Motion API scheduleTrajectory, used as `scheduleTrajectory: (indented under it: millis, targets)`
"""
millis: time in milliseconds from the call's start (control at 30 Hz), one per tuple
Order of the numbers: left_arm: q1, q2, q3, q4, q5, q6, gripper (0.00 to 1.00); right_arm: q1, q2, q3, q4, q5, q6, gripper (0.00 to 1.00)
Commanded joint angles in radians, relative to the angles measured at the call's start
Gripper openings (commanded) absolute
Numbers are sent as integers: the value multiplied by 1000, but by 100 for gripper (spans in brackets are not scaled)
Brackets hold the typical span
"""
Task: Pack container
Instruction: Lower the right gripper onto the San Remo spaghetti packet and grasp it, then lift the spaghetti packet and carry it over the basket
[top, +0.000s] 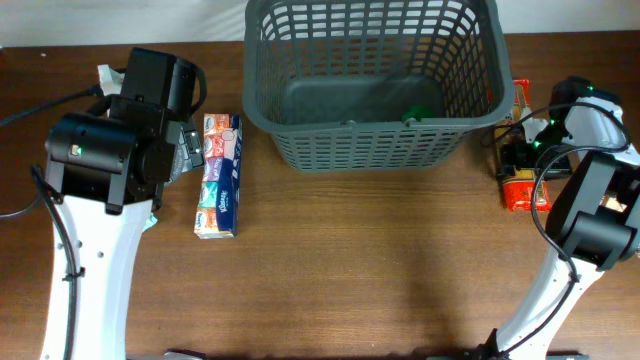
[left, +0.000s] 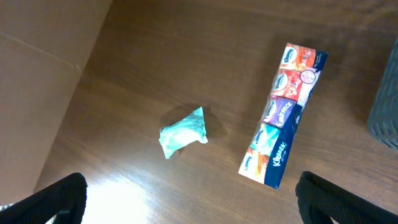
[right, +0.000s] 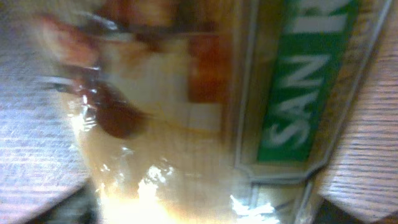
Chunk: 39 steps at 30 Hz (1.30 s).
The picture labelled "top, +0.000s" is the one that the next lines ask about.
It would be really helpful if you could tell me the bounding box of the spaghetti pasta package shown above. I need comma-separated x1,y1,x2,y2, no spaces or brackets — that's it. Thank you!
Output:
491,79,548,212

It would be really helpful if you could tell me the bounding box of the small green object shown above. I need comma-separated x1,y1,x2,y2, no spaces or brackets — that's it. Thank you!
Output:
402,105,435,126

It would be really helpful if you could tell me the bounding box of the grey plastic mesh basket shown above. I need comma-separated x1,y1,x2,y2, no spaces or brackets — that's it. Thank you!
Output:
243,0,514,172

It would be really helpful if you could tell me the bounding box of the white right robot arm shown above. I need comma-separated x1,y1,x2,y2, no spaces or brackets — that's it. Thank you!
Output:
470,76,639,359

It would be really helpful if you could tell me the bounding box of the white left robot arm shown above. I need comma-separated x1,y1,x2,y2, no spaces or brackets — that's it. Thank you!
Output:
32,48,207,359

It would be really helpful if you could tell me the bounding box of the teal tissue pocket pack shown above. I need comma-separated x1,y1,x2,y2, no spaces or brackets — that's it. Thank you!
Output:
143,213,158,232

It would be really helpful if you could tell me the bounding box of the Kleenex tissue multipack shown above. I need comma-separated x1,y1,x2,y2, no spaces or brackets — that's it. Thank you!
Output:
194,114,243,239

